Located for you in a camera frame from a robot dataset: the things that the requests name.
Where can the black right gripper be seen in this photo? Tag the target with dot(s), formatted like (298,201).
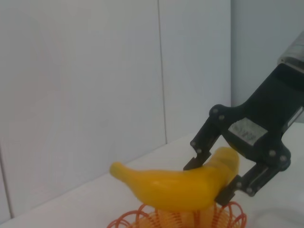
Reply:
(268,107)

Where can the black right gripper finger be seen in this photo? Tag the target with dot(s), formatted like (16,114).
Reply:
(251,183)

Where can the yellow banana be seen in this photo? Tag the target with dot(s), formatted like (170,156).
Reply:
(171,187)

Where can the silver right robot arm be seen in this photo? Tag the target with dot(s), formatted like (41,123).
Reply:
(295,52)

